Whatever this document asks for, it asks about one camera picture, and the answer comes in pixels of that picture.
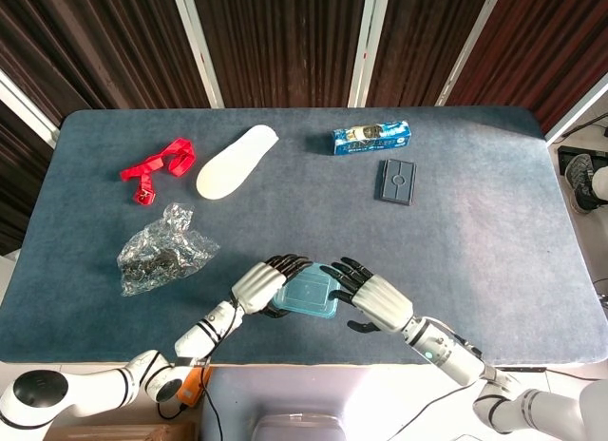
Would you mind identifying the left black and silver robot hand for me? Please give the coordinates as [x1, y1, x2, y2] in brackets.
[229, 253, 314, 319]

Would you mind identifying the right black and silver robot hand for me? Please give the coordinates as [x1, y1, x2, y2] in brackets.
[318, 256, 415, 336]

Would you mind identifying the clear blue plastic container lid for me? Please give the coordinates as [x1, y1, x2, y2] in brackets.
[274, 262, 341, 322]

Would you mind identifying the blue printed cardboard box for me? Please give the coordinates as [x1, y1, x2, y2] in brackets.
[332, 120, 411, 156]

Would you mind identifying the brown cardboard box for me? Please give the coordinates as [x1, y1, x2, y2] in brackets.
[45, 422, 197, 441]

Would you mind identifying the blue felt table cover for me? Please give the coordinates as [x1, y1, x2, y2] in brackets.
[0, 106, 608, 367]

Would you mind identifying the clear crumpled plastic bag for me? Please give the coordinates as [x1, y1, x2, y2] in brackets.
[116, 201, 221, 298]

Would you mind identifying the orange handheld device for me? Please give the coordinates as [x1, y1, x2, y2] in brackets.
[177, 366, 214, 408]

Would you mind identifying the dark grey rectangular case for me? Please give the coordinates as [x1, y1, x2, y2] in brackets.
[373, 158, 418, 206]

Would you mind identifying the white shoe insole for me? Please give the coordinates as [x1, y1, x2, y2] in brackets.
[196, 124, 280, 201]

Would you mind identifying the grey plastic bin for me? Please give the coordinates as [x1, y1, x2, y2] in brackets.
[251, 411, 348, 441]

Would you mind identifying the grey knit sneaker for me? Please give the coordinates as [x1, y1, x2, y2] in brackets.
[563, 153, 601, 215]

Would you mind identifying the white round object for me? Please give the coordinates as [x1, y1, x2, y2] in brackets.
[591, 165, 608, 200]

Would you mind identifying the black flat device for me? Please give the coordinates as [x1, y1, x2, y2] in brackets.
[557, 144, 608, 174]

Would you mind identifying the black cable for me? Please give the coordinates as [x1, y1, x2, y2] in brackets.
[157, 401, 187, 420]

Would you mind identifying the red ribbon lanyard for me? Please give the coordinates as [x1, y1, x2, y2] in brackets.
[119, 137, 196, 205]

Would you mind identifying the white aluminium frame post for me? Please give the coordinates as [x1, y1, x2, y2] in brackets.
[169, 0, 225, 109]
[348, 0, 391, 108]
[544, 71, 608, 144]
[434, 0, 505, 107]
[0, 68, 61, 148]

